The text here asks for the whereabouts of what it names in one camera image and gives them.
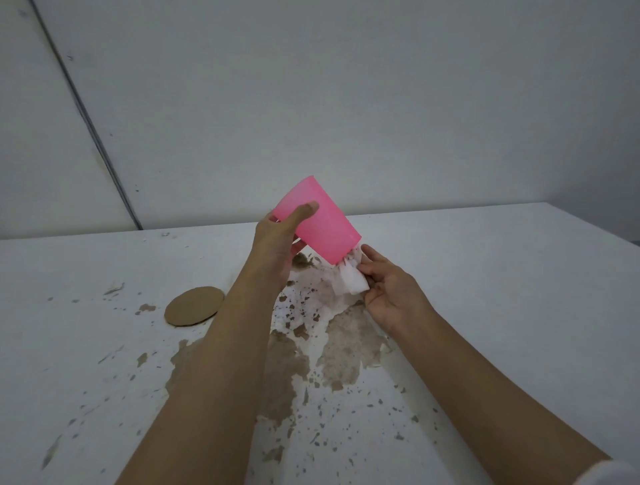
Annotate person's left hand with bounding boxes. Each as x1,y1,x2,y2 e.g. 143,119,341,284
240,201,320,289

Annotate person's right hand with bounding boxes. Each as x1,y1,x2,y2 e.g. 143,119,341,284
357,244,437,338

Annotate white tissue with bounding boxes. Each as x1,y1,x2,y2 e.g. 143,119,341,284
332,246,371,295

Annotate pink plastic cup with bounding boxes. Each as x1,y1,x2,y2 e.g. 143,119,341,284
273,175,362,265

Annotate person's right forearm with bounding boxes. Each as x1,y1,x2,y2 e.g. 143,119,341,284
399,311,613,485

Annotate person's left forearm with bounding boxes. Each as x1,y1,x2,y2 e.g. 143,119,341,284
115,278,287,485

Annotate round cardboard disc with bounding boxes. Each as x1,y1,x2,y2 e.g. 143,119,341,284
164,286,226,327

